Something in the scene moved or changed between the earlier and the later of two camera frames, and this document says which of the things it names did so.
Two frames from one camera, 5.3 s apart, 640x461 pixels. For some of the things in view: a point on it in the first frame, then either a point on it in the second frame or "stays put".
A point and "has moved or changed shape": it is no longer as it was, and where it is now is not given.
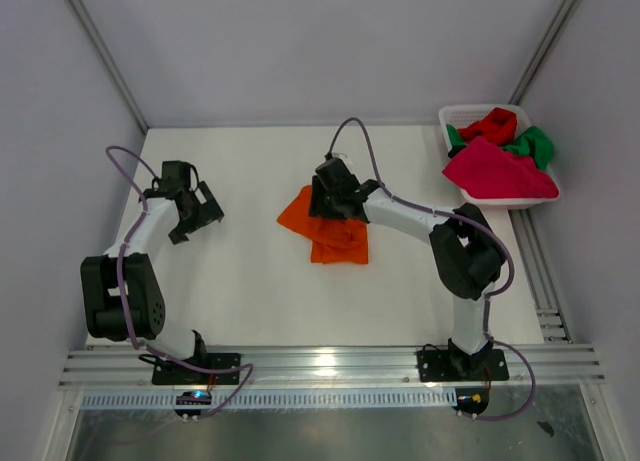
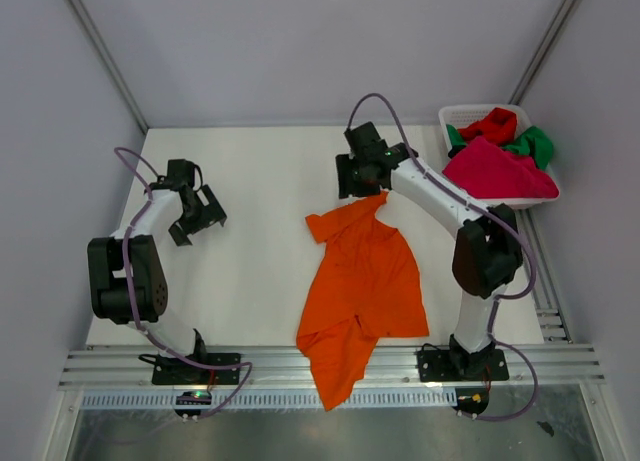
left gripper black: x=198 y=216 stays put
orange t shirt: x=334 y=240 has moved or changed shape
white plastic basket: x=457 y=116 stays put
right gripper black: x=326 y=207 → x=362 y=176
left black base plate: x=170 y=373 stays put
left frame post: x=106 y=49 stays put
